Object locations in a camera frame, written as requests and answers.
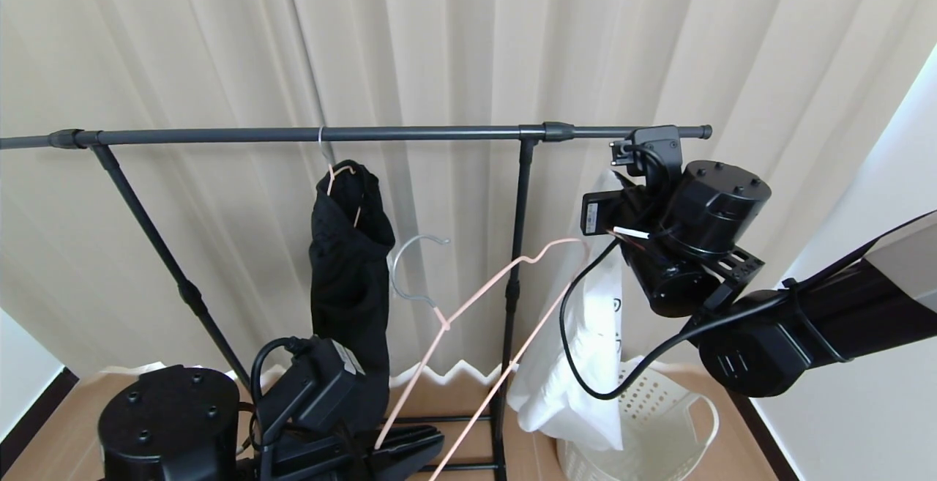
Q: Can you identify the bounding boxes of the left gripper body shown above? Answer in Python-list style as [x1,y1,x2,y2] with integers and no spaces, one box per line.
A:
[255,426,381,481]

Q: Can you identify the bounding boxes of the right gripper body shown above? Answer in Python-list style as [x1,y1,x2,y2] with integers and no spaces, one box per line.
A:
[581,179,672,242]

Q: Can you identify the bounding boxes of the white printed garment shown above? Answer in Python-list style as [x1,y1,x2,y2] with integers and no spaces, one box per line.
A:
[507,168,639,452]

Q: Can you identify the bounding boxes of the black garment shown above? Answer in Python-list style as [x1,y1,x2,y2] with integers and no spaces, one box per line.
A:
[309,160,396,430]

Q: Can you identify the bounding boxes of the pink clothes hanger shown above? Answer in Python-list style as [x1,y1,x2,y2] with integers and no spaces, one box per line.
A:
[373,234,591,481]
[318,127,365,230]

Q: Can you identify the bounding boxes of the white laundry basket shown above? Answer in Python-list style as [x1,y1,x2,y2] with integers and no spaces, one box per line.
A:
[556,355,720,481]

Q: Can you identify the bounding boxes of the black clothes rack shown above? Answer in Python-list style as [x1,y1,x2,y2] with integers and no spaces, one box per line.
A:
[0,122,713,481]

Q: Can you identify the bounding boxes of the white curtain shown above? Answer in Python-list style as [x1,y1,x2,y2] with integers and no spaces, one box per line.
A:
[0,0,937,387]

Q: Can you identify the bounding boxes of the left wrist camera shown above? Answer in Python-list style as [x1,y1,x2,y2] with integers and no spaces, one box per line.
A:
[253,336,367,438]

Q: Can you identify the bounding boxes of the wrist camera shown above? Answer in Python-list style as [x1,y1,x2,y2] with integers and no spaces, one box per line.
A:
[609,125,685,187]
[253,336,367,438]

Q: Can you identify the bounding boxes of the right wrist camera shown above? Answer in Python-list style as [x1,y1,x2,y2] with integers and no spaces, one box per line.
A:
[609,125,685,187]

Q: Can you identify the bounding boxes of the black cable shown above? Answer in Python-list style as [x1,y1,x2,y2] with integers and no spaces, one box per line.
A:
[559,238,791,401]
[250,336,308,423]

